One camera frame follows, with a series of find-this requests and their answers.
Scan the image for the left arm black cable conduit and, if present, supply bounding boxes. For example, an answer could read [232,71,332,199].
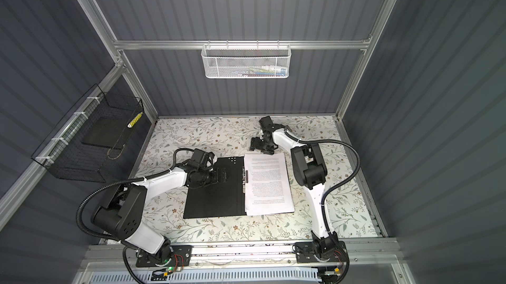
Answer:
[76,147,196,284]

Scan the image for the aluminium front rail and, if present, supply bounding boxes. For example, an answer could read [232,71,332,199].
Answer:
[79,238,404,271]

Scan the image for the black pad in basket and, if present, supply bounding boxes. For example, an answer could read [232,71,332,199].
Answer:
[82,117,133,150]

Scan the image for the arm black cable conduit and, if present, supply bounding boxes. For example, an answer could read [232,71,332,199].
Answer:
[76,147,196,284]
[282,127,361,284]

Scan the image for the black wire mesh basket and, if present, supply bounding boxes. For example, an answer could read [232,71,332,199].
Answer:
[32,88,144,183]

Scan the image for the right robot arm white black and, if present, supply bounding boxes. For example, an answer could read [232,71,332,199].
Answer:
[250,116,347,260]

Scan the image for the printed paper sheet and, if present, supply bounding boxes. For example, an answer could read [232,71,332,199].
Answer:
[244,153,295,216]

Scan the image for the red folder black inside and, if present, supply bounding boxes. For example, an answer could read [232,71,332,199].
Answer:
[182,156,295,219]

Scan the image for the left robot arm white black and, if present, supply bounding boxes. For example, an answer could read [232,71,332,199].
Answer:
[91,148,227,267]

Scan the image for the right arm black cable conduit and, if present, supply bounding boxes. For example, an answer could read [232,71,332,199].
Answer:
[282,127,361,284]

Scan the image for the yellow green marker pen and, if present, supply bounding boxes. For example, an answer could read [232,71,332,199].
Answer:
[127,112,144,128]

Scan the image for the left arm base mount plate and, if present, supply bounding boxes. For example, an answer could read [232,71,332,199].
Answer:
[136,245,193,268]

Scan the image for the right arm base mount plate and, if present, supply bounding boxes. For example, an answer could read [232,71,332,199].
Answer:
[292,241,348,264]

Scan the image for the pens in white basket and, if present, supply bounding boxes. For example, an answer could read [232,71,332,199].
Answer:
[236,65,289,78]

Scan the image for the white wire mesh basket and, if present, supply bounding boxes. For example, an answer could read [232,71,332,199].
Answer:
[201,46,292,79]

